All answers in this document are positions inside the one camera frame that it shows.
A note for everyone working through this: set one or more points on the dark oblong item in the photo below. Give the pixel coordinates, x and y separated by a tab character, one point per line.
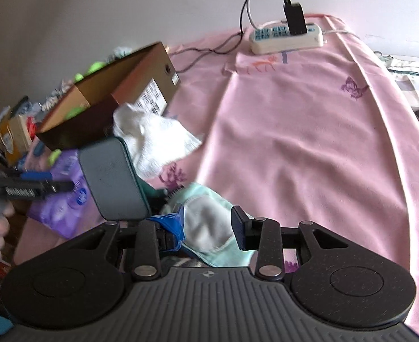
20	104

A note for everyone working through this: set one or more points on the yellow box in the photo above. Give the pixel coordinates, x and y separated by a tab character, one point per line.
18	139

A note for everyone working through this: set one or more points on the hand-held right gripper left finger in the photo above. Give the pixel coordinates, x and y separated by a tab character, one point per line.
170	226

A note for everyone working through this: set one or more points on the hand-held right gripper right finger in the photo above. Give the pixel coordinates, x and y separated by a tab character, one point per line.
243	229

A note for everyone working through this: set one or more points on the black charger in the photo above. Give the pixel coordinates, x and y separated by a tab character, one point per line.
295	19

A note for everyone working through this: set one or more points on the white glove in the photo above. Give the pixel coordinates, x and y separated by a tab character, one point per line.
49	102
65	88

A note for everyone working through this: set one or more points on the red packet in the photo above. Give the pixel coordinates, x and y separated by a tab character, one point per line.
33	130

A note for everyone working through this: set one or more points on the mint green towel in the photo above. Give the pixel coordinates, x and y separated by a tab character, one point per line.
209	221

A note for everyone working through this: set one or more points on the white towel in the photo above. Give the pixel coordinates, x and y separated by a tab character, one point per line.
152	135

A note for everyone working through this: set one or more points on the lime green plush toy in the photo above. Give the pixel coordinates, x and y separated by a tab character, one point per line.
97	67

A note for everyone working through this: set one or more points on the purple wipes pack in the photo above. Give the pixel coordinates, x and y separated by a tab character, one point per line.
63	206

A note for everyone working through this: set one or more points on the pink bedsheet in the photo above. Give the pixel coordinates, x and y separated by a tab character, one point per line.
302	131

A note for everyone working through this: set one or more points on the lime green cloth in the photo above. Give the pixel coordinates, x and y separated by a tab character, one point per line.
55	157

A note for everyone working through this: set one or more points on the brown cardboard box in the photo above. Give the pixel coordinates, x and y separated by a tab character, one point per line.
77	131

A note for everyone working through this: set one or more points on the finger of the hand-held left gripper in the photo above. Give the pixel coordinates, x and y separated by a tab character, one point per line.
20	190
34	176

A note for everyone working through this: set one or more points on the pale patterned cloth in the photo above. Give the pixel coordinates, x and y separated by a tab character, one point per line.
412	74

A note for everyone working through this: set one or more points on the white power strip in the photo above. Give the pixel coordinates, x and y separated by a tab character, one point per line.
284	42

